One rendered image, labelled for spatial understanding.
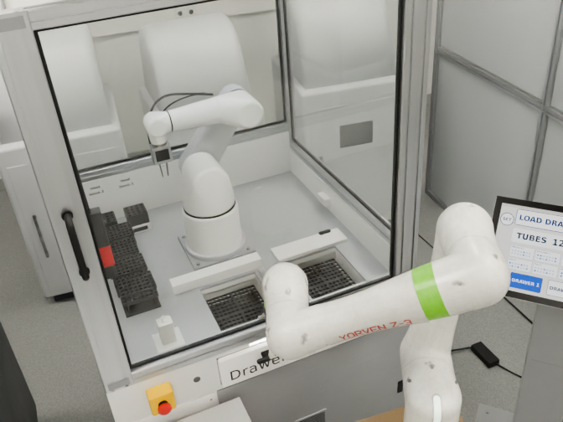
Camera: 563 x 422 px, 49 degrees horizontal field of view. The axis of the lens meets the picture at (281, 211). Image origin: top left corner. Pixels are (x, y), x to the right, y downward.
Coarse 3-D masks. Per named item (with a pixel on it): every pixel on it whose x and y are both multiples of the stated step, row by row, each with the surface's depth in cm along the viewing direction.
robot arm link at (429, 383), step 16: (416, 368) 151; (432, 368) 150; (448, 368) 151; (416, 384) 147; (432, 384) 146; (448, 384) 146; (416, 400) 144; (432, 400) 143; (448, 400) 143; (416, 416) 144; (432, 416) 142; (448, 416) 142
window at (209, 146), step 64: (256, 0) 138; (320, 0) 144; (384, 0) 150; (64, 64) 128; (128, 64) 133; (192, 64) 139; (256, 64) 145; (320, 64) 152; (384, 64) 159; (128, 128) 140; (192, 128) 146; (256, 128) 153; (320, 128) 161; (384, 128) 169; (128, 192) 147; (192, 192) 154; (256, 192) 162; (320, 192) 171; (384, 192) 181; (128, 256) 156; (192, 256) 164; (256, 256) 173; (320, 256) 183; (384, 256) 194; (128, 320) 165; (192, 320) 174; (256, 320) 185
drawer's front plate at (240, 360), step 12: (252, 348) 186; (264, 348) 187; (228, 360) 183; (240, 360) 185; (252, 360) 187; (288, 360) 194; (228, 372) 185; (240, 372) 187; (264, 372) 192; (228, 384) 188
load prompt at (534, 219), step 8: (520, 216) 194; (528, 216) 194; (536, 216) 193; (544, 216) 192; (552, 216) 191; (560, 216) 190; (520, 224) 194; (528, 224) 193; (536, 224) 192; (544, 224) 191; (552, 224) 191; (560, 224) 190; (560, 232) 189
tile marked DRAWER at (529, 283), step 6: (510, 276) 193; (516, 276) 192; (522, 276) 192; (528, 276) 191; (534, 276) 190; (510, 282) 193; (516, 282) 192; (522, 282) 191; (528, 282) 191; (534, 282) 190; (540, 282) 189; (516, 288) 192; (522, 288) 191; (528, 288) 190; (534, 288) 190; (540, 288) 189
